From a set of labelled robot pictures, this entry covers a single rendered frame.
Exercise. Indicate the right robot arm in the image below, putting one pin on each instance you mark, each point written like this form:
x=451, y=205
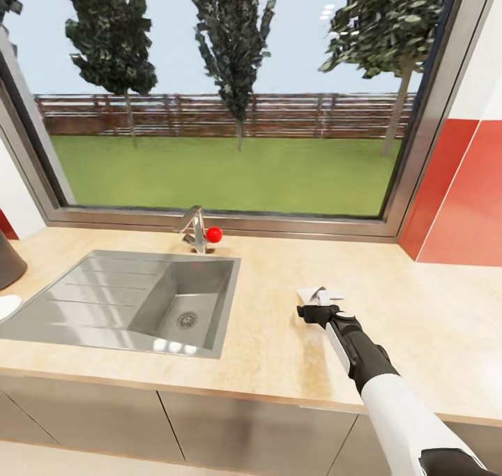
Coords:
x=415, y=441

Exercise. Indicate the countertop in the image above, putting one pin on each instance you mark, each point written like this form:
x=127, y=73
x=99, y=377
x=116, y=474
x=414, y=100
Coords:
x=440, y=329
x=488, y=278

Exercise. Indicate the fixed window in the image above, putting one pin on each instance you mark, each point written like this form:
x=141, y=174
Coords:
x=287, y=119

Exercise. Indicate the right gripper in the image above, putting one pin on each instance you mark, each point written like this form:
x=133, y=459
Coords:
x=314, y=313

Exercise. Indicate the paper coffee filter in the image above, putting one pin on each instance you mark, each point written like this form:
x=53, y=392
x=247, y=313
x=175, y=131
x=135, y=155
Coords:
x=309, y=296

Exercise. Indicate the drop in sink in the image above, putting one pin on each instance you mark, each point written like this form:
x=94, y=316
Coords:
x=137, y=301

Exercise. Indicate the cabinet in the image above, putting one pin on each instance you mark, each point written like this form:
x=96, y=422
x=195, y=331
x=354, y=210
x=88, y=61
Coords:
x=207, y=431

